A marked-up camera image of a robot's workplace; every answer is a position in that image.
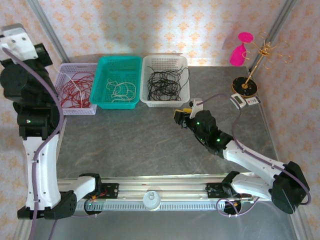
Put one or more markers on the grey round knob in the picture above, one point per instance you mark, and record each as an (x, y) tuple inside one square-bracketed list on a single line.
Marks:
[(151, 200)]

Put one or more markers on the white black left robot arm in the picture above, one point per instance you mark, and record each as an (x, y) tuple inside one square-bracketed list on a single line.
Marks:
[(41, 175)]

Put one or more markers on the small card with red print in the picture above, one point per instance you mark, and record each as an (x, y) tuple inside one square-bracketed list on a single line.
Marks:
[(252, 101)]

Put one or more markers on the gold jewelry stand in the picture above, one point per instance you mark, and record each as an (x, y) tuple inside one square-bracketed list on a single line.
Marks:
[(245, 87)]

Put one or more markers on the lavender perforated plastic basket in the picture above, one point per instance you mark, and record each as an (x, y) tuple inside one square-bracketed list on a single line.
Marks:
[(75, 68)]

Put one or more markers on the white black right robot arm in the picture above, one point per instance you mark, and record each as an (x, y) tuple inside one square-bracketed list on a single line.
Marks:
[(250, 160)]

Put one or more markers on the teal perforated plastic basket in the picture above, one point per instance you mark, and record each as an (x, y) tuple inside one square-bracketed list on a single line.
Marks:
[(112, 65)]

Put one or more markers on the aluminium frame post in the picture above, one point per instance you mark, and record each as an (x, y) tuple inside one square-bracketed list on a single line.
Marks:
[(276, 25), (44, 20)]

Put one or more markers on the aluminium mounting rail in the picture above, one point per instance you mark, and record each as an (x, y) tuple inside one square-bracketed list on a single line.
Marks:
[(162, 186)]

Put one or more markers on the white digital timer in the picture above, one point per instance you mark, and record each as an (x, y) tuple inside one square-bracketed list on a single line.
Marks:
[(237, 100)]

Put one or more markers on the white perforated plastic basket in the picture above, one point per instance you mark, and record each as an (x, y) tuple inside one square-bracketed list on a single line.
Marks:
[(162, 61)]

